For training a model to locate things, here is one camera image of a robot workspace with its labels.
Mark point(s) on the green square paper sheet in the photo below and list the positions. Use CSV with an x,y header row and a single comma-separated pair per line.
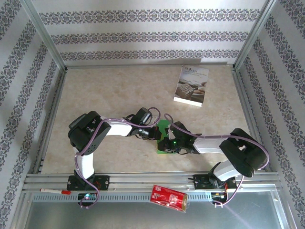
x,y
163,124

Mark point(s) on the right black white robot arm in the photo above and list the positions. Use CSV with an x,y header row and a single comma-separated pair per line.
x,y
240,150

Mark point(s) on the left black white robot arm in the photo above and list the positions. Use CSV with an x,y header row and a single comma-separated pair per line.
x,y
88,133

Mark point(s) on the grey metal sheet shelf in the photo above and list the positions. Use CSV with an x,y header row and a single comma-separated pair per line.
x,y
119,217

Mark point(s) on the red snack packet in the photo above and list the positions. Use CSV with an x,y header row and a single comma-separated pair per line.
x,y
168,198

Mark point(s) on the white paperback book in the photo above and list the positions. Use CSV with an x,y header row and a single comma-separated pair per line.
x,y
191,83

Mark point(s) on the small control board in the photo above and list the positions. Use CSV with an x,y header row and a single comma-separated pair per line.
x,y
218,196
87,196

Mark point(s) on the red white marker pen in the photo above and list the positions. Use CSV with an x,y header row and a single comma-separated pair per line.
x,y
53,190

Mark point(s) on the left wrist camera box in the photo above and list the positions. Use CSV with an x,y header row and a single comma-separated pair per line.
x,y
143,116

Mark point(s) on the aluminium mounting rail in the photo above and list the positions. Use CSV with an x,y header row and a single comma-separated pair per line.
x,y
147,179

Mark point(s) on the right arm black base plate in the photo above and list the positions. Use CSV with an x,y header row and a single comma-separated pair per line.
x,y
201,182

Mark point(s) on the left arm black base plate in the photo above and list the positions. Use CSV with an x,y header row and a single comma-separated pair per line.
x,y
102,182

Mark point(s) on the aluminium table edge rail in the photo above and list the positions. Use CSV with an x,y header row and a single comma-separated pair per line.
x,y
54,107
143,65
246,107

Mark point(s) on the aluminium frame post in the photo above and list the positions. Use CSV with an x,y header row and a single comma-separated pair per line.
x,y
45,35
254,35

